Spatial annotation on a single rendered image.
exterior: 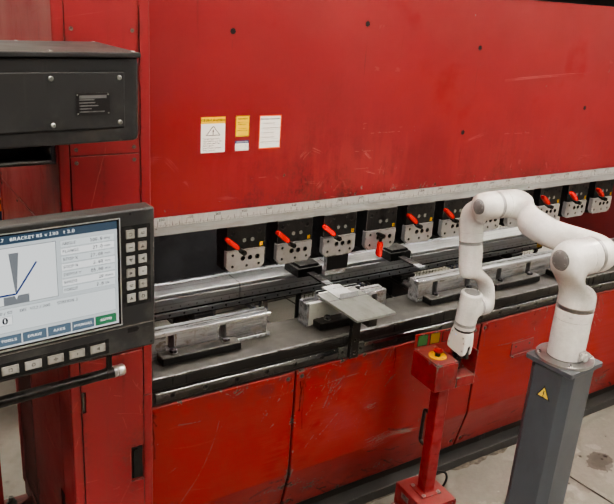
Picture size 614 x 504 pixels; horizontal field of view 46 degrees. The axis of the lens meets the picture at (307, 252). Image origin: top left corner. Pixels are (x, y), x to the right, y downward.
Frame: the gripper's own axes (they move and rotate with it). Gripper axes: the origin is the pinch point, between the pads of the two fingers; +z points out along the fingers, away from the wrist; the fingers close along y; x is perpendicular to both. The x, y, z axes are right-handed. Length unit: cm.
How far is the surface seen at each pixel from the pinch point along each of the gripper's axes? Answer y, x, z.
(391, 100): -35, -27, -97
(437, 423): 3.5, -6.2, 26.9
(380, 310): -7.1, -36.7, -25.5
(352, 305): -15, -44, -25
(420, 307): -25.5, -1.8, -11.3
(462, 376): 6.4, -1.3, 3.0
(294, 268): -52, -50, -23
